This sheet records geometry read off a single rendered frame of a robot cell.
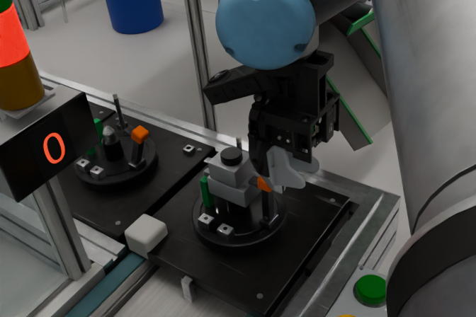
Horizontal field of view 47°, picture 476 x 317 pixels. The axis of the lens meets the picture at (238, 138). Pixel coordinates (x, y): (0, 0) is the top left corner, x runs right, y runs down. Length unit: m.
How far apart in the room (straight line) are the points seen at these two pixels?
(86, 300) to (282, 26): 0.52
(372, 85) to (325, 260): 0.34
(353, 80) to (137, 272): 0.46
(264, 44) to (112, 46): 1.21
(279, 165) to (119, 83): 0.81
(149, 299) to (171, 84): 0.68
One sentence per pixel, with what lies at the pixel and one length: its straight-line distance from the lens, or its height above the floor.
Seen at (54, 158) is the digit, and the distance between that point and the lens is 0.64.
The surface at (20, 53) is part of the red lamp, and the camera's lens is 0.58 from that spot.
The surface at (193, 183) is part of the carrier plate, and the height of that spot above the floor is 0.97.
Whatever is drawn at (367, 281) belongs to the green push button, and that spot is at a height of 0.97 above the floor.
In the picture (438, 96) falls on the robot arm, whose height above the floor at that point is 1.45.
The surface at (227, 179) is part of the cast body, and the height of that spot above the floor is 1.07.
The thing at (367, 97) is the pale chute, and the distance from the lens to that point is 0.95.
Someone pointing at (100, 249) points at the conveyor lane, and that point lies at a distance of 0.85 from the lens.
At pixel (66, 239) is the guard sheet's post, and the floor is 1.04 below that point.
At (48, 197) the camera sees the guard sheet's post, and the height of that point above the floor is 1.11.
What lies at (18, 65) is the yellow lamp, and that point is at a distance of 0.58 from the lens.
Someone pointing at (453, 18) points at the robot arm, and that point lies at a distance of 0.22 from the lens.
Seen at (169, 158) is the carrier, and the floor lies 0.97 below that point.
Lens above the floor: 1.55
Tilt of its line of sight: 37 degrees down
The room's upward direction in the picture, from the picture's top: 7 degrees counter-clockwise
